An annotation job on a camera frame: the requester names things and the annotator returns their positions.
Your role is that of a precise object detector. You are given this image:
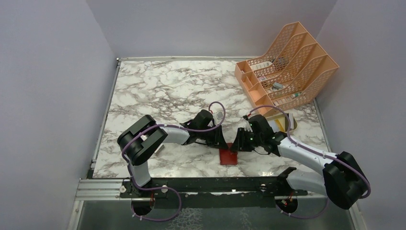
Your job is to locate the gold card lying in tray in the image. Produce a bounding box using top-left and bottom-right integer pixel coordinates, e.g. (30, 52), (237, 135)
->
(274, 118), (286, 132)

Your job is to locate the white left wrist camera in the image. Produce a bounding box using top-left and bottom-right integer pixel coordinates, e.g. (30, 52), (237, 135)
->
(213, 111), (224, 126)

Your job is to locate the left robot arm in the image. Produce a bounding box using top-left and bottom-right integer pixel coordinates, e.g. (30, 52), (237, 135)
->
(117, 109), (228, 197)

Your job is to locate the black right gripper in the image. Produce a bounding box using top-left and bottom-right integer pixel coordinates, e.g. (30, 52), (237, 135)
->
(230, 127), (263, 152)

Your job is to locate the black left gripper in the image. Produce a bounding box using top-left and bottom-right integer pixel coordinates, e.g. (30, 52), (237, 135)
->
(198, 124), (228, 150)

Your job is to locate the small white card box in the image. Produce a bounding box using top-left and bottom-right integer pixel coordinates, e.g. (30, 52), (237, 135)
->
(155, 145), (165, 156)

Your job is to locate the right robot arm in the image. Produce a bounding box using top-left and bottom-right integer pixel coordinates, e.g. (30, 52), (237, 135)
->
(230, 115), (369, 209)

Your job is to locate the aluminium frame rail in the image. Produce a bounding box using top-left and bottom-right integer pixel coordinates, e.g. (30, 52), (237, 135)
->
(74, 179), (330, 201)

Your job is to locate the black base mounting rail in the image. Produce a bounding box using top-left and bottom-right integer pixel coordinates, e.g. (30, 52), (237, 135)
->
(120, 176), (308, 201)

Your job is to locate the white box in organizer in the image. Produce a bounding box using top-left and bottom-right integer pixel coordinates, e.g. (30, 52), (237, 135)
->
(250, 61), (272, 70)

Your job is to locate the peach plastic file organizer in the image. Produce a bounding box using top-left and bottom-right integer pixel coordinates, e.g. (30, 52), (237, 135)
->
(235, 22), (339, 117)

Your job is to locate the grey item in organizer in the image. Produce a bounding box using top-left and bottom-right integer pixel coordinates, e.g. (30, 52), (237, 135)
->
(272, 82), (284, 90)

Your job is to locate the red leather card holder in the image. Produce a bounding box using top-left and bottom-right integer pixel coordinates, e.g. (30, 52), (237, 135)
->
(219, 149), (238, 165)

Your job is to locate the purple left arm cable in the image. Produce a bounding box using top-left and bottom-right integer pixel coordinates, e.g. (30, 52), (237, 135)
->
(121, 101), (226, 222)

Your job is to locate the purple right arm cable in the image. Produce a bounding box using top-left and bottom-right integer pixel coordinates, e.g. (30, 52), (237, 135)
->
(243, 105), (372, 219)

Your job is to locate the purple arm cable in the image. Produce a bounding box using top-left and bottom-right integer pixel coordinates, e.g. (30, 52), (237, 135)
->
(121, 101), (226, 222)
(243, 105), (372, 219)

